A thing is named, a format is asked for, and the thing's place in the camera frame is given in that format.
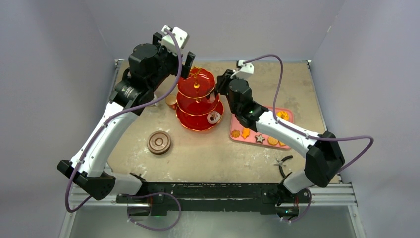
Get pink cake slice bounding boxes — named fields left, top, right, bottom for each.
left=207, top=93, right=216, bottom=103

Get small brown cup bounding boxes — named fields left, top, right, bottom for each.
left=165, top=94, right=177, bottom=110

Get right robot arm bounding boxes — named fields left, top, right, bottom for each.
left=214, top=69, right=345, bottom=202

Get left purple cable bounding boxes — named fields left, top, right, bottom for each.
left=64, top=28, right=182, bottom=232

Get yellow frosted donut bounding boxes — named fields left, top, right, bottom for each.
left=277, top=111, right=290, bottom=121

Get black base frame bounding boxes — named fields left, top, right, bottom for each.
left=116, top=182, right=310, bottom=216

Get round cracker cookie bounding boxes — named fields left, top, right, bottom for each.
left=267, top=136, right=279, bottom=146

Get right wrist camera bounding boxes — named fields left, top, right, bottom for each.
left=230, top=60, right=254, bottom=80

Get orange flower cookie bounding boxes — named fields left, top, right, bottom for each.
left=230, top=130, right=241, bottom=138

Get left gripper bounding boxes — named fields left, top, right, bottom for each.
left=148, top=33, right=194, bottom=91

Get red three-tier cake stand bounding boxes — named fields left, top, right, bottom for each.
left=175, top=67, right=224, bottom=131

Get aluminium rail frame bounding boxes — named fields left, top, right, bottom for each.
left=67, top=59, right=358, bottom=208

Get white star cookie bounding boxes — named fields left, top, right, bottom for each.
left=255, top=134, right=266, bottom=144

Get black handled pliers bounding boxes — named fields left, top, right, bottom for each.
left=274, top=155, right=293, bottom=178

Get pink serving tray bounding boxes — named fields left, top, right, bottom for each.
left=229, top=106, right=295, bottom=150

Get orange fish cookie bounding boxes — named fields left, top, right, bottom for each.
left=241, top=128, right=250, bottom=139

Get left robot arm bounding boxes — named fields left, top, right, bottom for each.
left=57, top=26, right=195, bottom=203

